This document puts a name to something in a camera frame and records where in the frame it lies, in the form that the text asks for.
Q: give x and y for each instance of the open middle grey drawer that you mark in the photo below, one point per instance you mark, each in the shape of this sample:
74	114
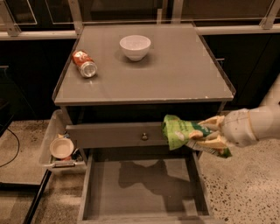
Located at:
144	185

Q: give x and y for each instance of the round brass drawer knob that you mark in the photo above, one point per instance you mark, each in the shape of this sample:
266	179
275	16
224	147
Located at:
144	137

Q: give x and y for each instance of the grey wooden drawer cabinet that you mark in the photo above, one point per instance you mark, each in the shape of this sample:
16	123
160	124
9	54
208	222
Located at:
177	69

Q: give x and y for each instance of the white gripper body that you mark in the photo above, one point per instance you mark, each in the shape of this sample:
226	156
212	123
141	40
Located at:
237	128

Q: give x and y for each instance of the white ceramic bowl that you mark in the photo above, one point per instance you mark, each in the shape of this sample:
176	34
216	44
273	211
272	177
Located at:
135	47

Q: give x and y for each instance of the small white bowl in bin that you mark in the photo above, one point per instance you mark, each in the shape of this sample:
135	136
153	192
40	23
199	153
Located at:
61	148

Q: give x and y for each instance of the clear plastic storage bin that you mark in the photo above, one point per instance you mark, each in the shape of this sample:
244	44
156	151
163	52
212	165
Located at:
57	129

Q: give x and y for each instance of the orange soda can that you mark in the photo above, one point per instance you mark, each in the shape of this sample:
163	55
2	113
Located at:
84	63

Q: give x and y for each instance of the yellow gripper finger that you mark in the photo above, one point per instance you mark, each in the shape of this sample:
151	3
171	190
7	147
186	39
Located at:
217	143
213	123

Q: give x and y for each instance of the upper grey drawer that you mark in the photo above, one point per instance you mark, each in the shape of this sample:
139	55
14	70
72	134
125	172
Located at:
123	134

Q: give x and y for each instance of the black floor frame bar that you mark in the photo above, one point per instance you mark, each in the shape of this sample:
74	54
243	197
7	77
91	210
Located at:
36	190

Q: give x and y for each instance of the green rice chip bag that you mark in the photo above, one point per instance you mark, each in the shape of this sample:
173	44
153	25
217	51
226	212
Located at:
180	133

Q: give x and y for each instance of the metal railing frame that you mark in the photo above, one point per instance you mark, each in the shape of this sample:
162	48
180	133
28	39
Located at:
40	19

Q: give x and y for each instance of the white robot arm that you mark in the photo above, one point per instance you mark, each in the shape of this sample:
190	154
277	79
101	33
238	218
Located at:
265	120

